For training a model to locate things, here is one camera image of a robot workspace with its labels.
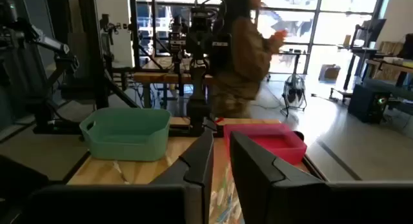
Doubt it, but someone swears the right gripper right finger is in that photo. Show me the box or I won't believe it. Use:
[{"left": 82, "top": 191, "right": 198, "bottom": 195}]
[{"left": 229, "top": 131, "right": 327, "bottom": 224}]

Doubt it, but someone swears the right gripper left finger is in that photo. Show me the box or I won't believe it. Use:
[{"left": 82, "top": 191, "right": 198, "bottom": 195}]
[{"left": 150, "top": 128, "right": 215, "bottom": 224}]

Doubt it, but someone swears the pink plastic bin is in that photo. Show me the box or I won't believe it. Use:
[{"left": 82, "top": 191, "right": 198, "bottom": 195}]
[{"left": 223, "top": 123, "right": 308, "bottom": 165}]

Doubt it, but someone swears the green plastic bin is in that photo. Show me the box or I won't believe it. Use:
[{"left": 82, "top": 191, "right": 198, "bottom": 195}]
[{"left": 79, "top": 107, "right": 172, "bottom": 162}]

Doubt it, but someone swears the black floor fan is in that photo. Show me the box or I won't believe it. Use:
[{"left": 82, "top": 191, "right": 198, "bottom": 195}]
[{"left": 279, "top": 74, "right": 308, "bottom": 117}]

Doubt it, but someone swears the wooden workbench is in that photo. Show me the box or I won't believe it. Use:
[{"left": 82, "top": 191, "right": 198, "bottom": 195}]
[{"left": 133, "top": 56, "right": 214, "bottom": 108}]

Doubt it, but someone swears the person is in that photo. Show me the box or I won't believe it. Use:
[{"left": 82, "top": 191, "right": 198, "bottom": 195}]
[{"left": 211, "top": 0, "right": 288, "bottom": 119}]

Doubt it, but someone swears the cardboard box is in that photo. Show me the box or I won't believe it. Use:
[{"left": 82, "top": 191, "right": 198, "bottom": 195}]
[{"left": 318, "top": 63, "right": 341, "bottom": 81}]

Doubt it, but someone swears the black computer tower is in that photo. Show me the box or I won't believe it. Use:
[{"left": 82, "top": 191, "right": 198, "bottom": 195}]
[{"left": 347, "top": 84, "right": 392, "bottom": 125}]

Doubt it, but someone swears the wooden desk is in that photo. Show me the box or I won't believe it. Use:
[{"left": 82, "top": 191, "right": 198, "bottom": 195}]
[{"left": 335, "top": 46, "right": 413, "bottom": 89}]

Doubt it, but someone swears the black monitor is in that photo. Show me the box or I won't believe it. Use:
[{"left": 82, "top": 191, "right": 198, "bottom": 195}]
[{"left": 353, "top": 19, "right": 387, "bottom": 50}]

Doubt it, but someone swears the black frame post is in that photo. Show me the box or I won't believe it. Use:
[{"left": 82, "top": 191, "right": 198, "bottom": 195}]
[{"left": 76, "top": 0, "right": 110, "bottom": 110}]

